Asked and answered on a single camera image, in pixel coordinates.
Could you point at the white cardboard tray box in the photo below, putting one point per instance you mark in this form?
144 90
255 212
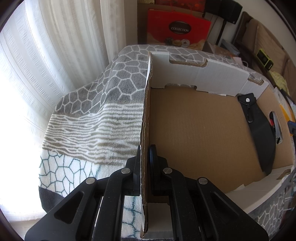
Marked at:
193 117

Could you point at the green black portable device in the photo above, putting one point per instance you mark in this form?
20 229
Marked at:
264 59

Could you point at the cream curtain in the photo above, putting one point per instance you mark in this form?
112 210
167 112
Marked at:
48 49

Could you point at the cardboard box of clutter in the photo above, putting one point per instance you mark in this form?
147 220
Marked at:
226 49

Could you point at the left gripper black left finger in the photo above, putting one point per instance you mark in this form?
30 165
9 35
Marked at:
93 210

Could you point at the brown sofa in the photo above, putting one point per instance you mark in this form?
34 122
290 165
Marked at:
251 35

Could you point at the patterned grey white blanket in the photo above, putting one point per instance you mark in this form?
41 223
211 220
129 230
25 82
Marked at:
95 129

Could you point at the yellow checked cloth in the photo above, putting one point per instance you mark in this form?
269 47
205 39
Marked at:
279 80

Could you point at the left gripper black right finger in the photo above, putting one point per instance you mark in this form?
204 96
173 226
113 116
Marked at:
199 210

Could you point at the black fabric pouch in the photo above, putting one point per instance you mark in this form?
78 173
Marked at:
261 130

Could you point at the yellow white passport drive box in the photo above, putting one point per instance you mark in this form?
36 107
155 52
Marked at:
287 112

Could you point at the red collection gift bag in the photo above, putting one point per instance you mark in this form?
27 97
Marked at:
172 28

